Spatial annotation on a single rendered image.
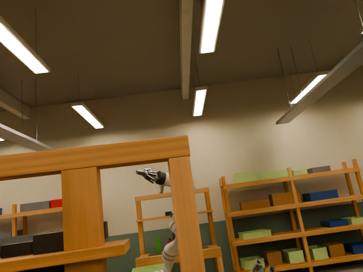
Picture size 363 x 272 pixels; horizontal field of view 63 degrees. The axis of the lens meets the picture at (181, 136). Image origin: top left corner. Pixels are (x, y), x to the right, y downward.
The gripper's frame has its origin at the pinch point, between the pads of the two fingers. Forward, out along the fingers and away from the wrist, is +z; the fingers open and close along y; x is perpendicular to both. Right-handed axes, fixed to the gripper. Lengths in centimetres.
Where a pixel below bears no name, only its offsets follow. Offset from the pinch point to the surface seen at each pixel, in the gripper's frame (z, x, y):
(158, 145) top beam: 8.3, -28.1, 25.5
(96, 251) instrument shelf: 22, 10, 50
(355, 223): -584, 101, -218
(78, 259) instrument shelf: 27, 14, 50
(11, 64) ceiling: 123, 108, -480
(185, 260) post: -10, 2, 57
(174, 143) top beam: 2.4, -31.6, 26.4
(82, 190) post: 31.5, -1.9, 30.8
